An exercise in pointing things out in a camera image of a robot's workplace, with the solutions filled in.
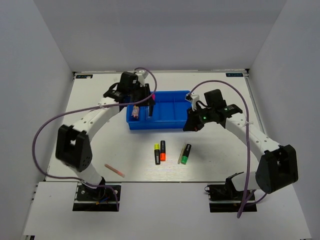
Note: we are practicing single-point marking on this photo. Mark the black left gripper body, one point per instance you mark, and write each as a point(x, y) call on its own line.
point(139, 93)

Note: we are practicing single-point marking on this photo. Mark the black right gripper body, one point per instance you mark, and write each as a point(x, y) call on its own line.
point(199, 117)

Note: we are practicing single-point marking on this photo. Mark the pink-capped marker tube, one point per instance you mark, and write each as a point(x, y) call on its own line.
point(135, 113)

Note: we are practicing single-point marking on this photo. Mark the pink highlighter black body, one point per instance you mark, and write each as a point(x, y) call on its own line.
point(151, 104)

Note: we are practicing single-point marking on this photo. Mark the clear spray bottle blue cap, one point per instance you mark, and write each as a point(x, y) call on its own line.
point(147, 117)

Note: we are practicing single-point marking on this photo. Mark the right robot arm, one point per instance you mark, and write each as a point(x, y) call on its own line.
point(277, 164)

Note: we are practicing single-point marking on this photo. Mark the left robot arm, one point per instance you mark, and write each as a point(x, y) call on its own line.
point(73, 146)

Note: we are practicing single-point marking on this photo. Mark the blue compartment tray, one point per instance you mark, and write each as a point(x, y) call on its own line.
point(169, 112)

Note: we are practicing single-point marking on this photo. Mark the orange highlighter black body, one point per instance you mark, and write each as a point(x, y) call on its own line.
point(162, 151)

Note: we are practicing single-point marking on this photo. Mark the green highlighter black body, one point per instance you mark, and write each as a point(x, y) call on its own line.
point(185, 154)

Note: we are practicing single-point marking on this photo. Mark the yellow highlighter black body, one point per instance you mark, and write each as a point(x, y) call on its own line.
point(157, 154)

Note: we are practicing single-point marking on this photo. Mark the right corner label sticker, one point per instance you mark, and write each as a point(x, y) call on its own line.
point(234, 75)

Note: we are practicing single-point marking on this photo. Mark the corner label sticker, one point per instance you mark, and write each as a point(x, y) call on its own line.
point(234, 75)
point(84, 76)

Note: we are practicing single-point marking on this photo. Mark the left corner label sticker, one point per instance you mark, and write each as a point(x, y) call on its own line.
point(84, 76)

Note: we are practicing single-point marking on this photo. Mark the slim pink highlighter pen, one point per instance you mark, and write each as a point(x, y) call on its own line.
point(115, 170)

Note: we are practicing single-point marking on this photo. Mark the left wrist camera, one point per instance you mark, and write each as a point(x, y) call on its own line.
point(142, 75)

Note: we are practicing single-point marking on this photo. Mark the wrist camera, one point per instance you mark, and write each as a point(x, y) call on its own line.
point(193, 99)
point(142, 75)

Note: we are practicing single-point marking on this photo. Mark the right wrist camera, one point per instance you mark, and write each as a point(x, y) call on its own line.
point(193, 99)

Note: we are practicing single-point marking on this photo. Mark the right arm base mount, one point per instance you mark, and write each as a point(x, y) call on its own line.
point(223, 200)

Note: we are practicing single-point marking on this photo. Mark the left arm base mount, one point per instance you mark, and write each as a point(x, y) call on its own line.
point(103, 200)

